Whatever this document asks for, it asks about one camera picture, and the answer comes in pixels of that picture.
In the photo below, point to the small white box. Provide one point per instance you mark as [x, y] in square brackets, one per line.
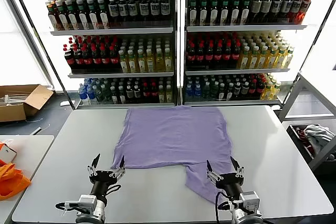
[8, 153]

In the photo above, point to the blue label water bottle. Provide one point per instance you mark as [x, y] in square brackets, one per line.
[91, 93]
[189, 90]
[198, 91]
[83, 93]

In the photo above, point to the orange fabric bag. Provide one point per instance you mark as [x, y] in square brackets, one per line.
[10, 179]

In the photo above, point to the grey window mullion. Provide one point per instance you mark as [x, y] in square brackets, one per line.
[46, 72]

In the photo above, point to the small grey bar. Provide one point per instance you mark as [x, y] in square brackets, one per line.
[36, 130]

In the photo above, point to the crumpled red garment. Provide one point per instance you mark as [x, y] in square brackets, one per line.
[301, 134]

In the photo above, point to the purple t-shirt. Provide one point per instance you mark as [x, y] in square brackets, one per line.
[170, 134]

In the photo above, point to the grey metal frame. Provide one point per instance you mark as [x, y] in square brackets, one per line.
[291, 98]

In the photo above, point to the thin dark metal pole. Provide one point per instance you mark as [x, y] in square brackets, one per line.
[315, 35]
[41, 40]

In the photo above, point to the green tinted water bottle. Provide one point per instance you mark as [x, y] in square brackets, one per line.
[99, 94]
[214, 90]
[206, 90]

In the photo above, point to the open cardboard box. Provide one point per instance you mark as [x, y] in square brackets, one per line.
[39, 98]

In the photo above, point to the dark bottle grey label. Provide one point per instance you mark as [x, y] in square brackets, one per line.
[256, 6]
[267, 6]

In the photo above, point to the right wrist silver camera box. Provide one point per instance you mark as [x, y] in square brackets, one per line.
[250, 200]

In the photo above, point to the small white side table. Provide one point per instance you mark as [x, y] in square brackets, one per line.
[34, 150]

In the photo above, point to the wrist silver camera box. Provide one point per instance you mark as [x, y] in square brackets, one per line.
[88, 203]
[250, 200]

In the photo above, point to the yellow juice bottle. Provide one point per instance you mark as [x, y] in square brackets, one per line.
[281, 60]
[168, 61]
[124, 62]
[289, 58]
[132, 62]
[169, 95]
[150, 62]
[262, 60]
[267, 91]
[275, 90]
[141, 62]
[244, 60]
[162, 95]
[253, 60]
[159, 61]
[271, 60]

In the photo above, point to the grey metal shelf unit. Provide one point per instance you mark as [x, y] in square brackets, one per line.
[236, 28]
[118, 30]

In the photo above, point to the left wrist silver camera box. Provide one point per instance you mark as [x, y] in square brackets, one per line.
[88, 203]

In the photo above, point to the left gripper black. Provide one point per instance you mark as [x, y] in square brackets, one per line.
[103, 179]

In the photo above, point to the cola bottle red cap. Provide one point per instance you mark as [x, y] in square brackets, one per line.
[96, 61]
[218, 56]
[200, 56]
[227, 56]
[209, 56]
[105, 61]
[114, 60]
[252, 89]
[146, 93]
[88, 61]
[236, 56]
[78, 61]
[260, 89]
[154, 93]
[70, 61]
[191, 56]

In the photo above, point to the dark tea bottle green cap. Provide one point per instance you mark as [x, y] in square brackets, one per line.
[245, 14]
[82, 16]
[62, 16]
[230, 92]
[203, 14]
[72, 16]
[225, 14]
[122, 96]
[222, 93]
[235, 14]
[114, 96]
[214, 14]
[193, 14]
[103, 16]
[93, 16]

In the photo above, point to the black storage bin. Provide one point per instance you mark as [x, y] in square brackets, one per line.
[296, 141]

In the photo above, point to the dark drink bottle white cap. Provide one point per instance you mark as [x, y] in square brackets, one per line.
[137, 93]
[287, 6]
[132, 9]
[113, 10]
[144, 9]
[277, 6]
[155, 9]
[245, 89]
[296, 6]
[165, 9]
[130, 93]
[237, 89]
[123, 9]

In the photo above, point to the crumpled grey garment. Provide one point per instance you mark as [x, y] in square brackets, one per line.
[317, 134]

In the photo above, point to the white packing pieces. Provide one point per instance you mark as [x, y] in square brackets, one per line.
[15, 98]

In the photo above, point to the small white flat object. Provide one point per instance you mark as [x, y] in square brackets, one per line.
[64, 103]

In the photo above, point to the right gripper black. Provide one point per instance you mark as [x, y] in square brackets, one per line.
[231, 182]

